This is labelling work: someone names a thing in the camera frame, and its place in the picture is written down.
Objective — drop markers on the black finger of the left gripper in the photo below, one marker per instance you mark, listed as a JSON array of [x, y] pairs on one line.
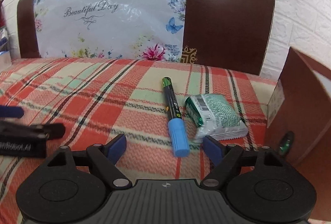
[[52, 131]]

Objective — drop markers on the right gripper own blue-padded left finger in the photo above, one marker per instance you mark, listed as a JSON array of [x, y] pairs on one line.
[[102, 162]]

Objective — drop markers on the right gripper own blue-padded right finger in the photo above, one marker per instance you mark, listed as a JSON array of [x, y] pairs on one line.
[[226, 161]]

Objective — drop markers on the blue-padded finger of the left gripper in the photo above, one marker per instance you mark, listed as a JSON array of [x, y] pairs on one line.
[[11, 112]]

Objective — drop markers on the blue capped black marker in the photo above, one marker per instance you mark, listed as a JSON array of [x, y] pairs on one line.
[[176, 125]]

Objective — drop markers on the green white tissue pack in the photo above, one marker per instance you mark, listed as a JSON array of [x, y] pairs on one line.
[[214, 116]]

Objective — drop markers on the brown cardboard box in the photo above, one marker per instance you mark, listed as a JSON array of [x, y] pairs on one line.
[[298, 123]]

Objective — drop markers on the floral plastic bag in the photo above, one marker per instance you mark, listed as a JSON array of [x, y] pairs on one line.
[[110, 29]]

